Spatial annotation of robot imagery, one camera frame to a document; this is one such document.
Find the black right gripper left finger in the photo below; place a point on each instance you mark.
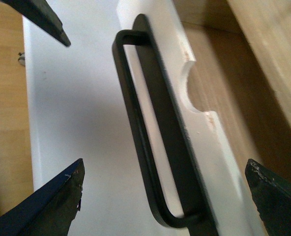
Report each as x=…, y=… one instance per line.
x=50, y=210

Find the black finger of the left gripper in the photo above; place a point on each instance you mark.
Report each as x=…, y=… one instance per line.
x=41, y=14

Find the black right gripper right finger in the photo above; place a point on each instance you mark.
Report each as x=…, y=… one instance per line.
x=272, y=197

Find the black drawer handle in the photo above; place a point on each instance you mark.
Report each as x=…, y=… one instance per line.
x=198, y=218

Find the white drawer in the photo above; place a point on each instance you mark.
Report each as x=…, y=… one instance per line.
x=81, y=110

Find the wooden drawer cabinet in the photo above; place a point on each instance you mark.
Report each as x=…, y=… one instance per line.
x=270, y=61

